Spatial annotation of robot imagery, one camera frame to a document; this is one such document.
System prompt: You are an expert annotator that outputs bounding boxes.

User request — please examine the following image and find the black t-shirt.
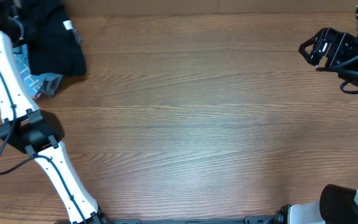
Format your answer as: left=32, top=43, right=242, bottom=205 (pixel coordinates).
left=14, top=0, right=86, bottom=77

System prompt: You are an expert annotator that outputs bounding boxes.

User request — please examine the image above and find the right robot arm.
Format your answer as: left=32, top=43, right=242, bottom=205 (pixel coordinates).
left=256, top=6, right=358, bottom=224

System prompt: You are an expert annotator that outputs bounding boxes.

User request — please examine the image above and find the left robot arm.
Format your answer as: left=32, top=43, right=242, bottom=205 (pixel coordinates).
left=0, top=1, right=109, bottom=223

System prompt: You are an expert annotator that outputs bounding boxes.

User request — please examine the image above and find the grey folded garment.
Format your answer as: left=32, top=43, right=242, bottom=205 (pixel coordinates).
left=39, top=29, right=86, bottom=97

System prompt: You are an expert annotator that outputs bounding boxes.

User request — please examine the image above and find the light blue printed t-shirt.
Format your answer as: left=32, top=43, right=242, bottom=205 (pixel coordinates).
left=13, top=45, right=60, bottom=99

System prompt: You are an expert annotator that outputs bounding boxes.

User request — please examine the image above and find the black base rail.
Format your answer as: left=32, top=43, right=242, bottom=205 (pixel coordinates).
left=85, top=212, right=288, bottom=224

